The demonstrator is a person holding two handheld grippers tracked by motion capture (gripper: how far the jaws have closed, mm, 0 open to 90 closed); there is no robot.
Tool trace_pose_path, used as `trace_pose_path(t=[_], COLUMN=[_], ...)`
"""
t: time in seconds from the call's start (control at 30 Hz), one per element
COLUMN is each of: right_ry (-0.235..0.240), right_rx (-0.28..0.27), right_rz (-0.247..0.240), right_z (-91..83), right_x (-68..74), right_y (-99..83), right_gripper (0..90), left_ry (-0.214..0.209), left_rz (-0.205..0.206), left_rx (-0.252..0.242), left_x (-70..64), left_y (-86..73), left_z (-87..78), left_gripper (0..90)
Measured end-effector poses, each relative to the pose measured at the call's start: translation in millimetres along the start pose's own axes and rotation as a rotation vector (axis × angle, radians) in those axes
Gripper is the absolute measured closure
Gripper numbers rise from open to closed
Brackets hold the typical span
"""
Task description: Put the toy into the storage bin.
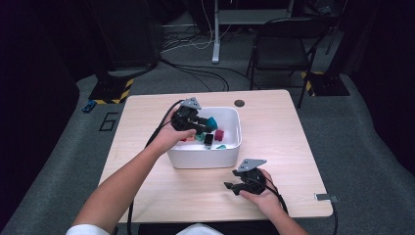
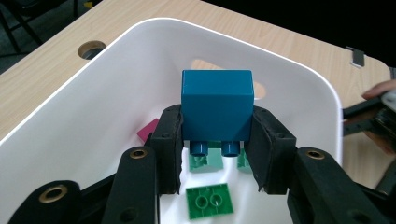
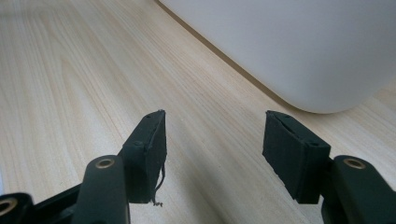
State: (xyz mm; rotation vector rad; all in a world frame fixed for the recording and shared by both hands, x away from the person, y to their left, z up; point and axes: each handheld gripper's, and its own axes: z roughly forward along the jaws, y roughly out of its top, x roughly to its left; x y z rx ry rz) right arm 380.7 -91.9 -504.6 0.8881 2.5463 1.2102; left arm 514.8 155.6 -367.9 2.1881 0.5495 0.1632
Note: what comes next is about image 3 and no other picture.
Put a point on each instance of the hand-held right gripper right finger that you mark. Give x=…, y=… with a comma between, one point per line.
x=292, y=155

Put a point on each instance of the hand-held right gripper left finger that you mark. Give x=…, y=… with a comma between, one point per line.
x=146, y=158

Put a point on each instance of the white plastic bin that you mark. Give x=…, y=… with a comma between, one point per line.
x=295, y=46

